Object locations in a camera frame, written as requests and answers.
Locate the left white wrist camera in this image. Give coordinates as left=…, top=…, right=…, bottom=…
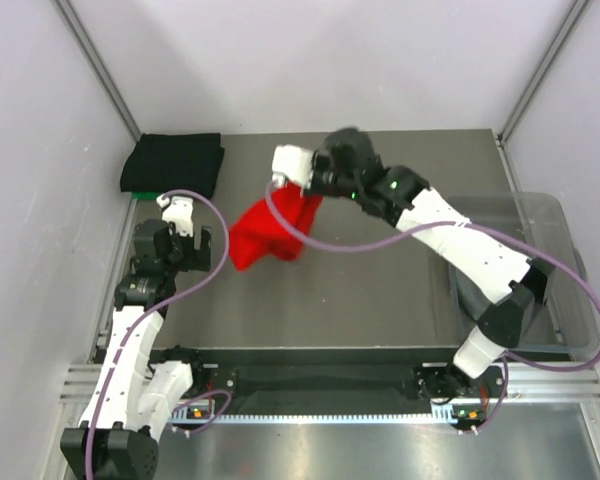
left=156, top=195, right=194, bottom=237

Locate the folded green t shirt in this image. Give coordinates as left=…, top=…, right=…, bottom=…
left=131, top=192, right=161, bottom=201

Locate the corner aluminium post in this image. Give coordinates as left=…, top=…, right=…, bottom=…
left=51, top=0, right=142, bottom=141
left=496, top=0, right=591, bottom=149

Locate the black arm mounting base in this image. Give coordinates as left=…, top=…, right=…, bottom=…
left=150, top=346, right=504, bottom=417

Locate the aluminium frame rail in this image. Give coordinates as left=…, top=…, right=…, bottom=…
left=59, top=361, right=600, bottom=405

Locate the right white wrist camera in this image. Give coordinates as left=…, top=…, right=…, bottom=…
left=271, top=145, right=314, bottom=189

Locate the clear plastic bin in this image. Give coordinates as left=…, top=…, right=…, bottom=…
left=447, top=192, right=600, bottom=360

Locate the left corner aluminium post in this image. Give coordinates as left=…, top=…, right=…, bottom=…
left=51, top=0, right=142, bottom=141

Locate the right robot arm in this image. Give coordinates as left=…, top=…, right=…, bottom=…
left=297, top=127, right=554, bottom=396

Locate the grey t shirt in bin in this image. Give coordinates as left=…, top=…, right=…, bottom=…
left=453, top=268, right=544, bottom=349

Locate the grey slotted cable duct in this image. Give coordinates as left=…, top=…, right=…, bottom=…
left=172, top=403, right=464, bottom=426

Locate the right corner aluminium post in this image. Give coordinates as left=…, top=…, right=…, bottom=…
left=496, top=0, right=591, bottom=149

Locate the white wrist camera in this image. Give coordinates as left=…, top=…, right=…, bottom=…
left=271, top=145, right=314, bottom=189
left=156, top=195, right=194, bottom=237

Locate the red t shirt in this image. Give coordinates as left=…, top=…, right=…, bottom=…
left=229, top=185, right=323, bottom=271

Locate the folded black t shirt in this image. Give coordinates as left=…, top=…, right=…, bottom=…
left=119, top=133, right=225, bottom=199

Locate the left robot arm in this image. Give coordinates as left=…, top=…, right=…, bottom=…
left=60, top=219, right=212, bottom=479

